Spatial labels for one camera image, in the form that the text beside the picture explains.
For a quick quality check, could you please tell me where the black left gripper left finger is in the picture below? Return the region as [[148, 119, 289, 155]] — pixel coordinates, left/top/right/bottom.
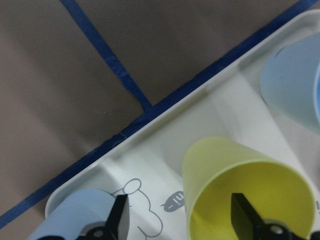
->
[[105, 194, 130, 240]]

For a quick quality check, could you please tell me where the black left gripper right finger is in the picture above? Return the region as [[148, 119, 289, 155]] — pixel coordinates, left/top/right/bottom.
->
[[230, 193, 265, 240]]

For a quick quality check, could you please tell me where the yellow plastic cup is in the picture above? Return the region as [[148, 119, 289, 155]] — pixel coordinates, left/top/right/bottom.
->
[[182, 137, 315, 240]]

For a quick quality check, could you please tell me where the light blue cup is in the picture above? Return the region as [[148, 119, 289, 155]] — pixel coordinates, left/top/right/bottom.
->
[[259, 33, 320, 133], [28, 189, 115, 240]]

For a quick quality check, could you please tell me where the white plastic tray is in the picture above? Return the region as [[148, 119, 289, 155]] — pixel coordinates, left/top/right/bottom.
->
[[45, 9, 320, 240]]

